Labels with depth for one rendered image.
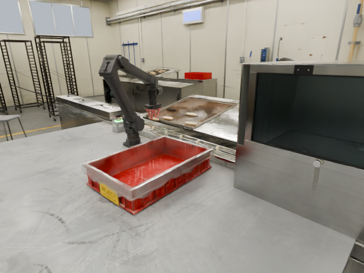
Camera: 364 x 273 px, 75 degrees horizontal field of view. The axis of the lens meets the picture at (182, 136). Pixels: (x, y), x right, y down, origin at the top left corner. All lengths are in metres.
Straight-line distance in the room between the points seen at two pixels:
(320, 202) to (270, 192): 0.16
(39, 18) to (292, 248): 8.45
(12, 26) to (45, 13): 1.00
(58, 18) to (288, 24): 6.55
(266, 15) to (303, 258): 4.85
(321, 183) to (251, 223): 0.24
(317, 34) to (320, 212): 4.21
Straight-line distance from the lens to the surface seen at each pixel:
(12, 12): 8.52
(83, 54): 8.97
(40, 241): 0.86
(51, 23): 8.73
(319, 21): 4.91
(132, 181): 1.05
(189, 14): 6.35
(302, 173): 0.84
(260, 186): 0.93
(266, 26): 5.26
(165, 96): 4.67
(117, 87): 1.26
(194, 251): 0.72
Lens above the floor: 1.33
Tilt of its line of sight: 19 degrees down
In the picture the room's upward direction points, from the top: 1 degrees counter-clockwise
